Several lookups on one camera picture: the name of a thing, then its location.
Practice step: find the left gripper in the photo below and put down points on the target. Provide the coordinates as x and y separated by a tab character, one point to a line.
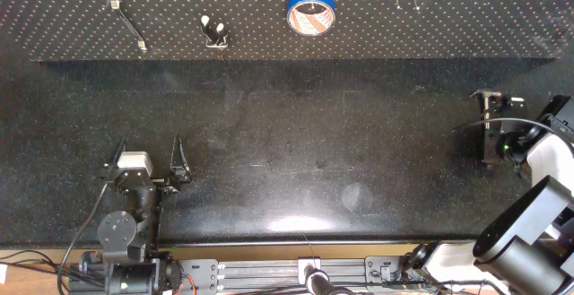
170	184

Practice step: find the wrench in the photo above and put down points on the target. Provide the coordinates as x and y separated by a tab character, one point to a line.
127	23

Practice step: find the hammer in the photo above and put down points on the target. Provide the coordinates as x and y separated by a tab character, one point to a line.
486	93

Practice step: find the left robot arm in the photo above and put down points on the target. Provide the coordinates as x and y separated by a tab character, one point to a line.
116	230

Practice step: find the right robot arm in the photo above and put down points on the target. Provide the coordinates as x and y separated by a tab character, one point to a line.
524	223

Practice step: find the black pegboard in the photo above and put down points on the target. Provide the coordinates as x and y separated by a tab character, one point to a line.
251	17

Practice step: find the white paper tag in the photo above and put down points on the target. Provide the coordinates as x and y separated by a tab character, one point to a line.
2	273

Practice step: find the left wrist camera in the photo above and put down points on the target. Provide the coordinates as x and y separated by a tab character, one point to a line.
134	160

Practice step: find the mounting rail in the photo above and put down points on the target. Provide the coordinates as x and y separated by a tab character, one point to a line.
260	272

